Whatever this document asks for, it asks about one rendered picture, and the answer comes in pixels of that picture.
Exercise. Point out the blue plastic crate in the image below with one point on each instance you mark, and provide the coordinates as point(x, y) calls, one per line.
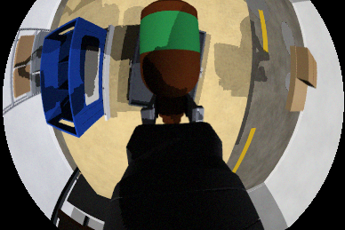
point(73, 91)

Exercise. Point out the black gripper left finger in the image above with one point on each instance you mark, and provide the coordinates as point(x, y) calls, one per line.
point(150, 113)

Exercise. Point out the brown bottle with green label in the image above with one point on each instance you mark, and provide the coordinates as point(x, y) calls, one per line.
point(169, 54)

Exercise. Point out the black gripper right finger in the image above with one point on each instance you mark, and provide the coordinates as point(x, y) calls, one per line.
point(192, 111)

